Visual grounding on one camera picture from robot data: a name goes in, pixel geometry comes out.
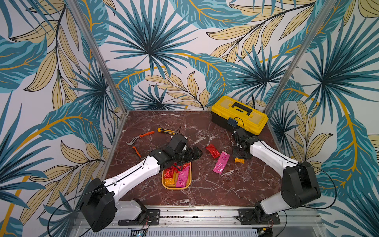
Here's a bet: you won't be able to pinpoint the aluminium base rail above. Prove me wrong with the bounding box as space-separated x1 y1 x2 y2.
69 205 325 237

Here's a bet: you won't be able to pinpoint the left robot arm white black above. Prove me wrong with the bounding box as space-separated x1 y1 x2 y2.
79 134 202 233

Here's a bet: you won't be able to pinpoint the yellow plastic storage box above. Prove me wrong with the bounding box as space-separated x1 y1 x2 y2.
161 163 192 190

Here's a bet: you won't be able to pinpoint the pink tea bag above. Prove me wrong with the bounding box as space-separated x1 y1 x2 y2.
213 152 230 174
176 166 190 188

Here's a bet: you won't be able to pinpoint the red tea bag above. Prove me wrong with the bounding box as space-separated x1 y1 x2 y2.
164 166 178 179
206 144 221 159
178 163 190 171

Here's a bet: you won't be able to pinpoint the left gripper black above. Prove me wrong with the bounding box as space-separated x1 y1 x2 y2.
173 144 203 166

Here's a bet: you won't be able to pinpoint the small orange tea bag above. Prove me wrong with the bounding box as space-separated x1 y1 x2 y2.
164 177 177 188

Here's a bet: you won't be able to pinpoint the yellow black utility knife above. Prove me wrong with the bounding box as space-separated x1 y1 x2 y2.
157 128 176 135

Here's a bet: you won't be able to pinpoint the yellow black toolbox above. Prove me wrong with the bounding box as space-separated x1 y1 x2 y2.
211 96 268 136

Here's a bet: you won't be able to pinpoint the orange yellow tea bag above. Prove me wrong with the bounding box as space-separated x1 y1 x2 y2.
235 158 245 164

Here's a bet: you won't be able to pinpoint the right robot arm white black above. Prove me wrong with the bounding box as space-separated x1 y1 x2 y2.
232 128 321 218

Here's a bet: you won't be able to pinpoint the orange handled pliers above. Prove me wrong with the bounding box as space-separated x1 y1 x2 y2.
126 131 155 159

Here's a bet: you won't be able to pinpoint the red tea bag in box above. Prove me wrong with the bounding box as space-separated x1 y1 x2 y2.
164 166 178 179

